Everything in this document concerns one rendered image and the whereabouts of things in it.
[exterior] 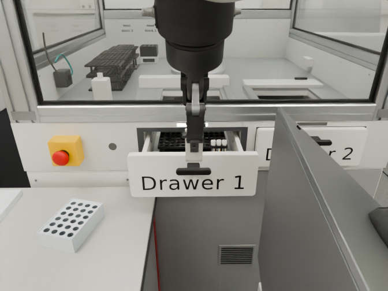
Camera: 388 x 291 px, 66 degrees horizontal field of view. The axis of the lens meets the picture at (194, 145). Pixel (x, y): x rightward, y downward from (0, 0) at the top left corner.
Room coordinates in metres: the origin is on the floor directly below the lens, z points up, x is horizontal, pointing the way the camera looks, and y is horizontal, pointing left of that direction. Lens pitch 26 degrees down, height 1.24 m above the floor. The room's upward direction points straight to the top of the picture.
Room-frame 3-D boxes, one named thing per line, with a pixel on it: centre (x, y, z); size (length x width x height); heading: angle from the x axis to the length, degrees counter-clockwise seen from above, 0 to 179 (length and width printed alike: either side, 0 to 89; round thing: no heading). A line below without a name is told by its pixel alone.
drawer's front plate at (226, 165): (0.59, 0.00, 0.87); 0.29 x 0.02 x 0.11; 91
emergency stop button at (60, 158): (0.66, 0.33, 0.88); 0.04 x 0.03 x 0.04; 91
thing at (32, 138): (1.20, -0.03, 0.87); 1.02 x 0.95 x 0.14; 91
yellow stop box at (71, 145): (0.70, 0.33, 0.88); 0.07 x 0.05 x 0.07; 91
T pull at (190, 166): (0.56, 0.00, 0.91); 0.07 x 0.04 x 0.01; 91
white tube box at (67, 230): (0.53, 0.27, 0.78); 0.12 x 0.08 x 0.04; 166
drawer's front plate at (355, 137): (0.73, -0.31, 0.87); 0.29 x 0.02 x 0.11; 91
